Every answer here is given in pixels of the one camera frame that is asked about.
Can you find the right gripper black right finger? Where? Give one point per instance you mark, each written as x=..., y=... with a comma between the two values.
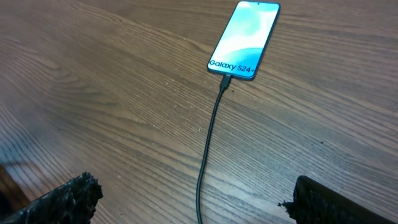
x=313, y=203

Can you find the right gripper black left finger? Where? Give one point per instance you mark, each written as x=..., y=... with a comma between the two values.
x=71, y=203

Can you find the smartphone with blue screen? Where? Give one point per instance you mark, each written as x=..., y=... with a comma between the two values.
x=241, y=46

